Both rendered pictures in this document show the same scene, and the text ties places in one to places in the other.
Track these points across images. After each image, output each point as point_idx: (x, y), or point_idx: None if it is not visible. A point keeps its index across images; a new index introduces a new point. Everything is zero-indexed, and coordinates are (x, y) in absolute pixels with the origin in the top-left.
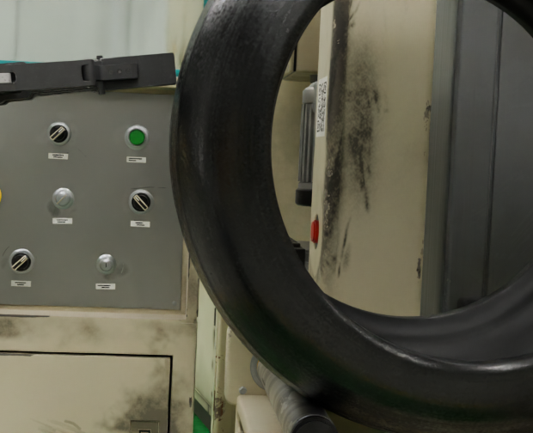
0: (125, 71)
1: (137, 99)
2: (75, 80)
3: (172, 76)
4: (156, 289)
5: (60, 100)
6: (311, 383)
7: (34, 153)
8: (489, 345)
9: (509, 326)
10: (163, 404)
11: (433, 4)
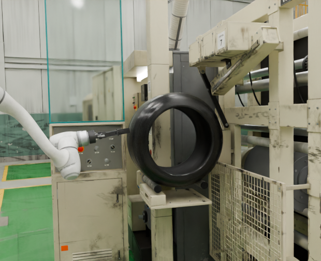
0: (121, 131)
1: (110, 126)
2: (114, 134)
3: (129, 131)
4: (117, 164)
5: (95, 128)
6: (156, 179)
7: None
8: (184, 170)
9: (187, 167)
10: (120, 187)
11: (169, 110)
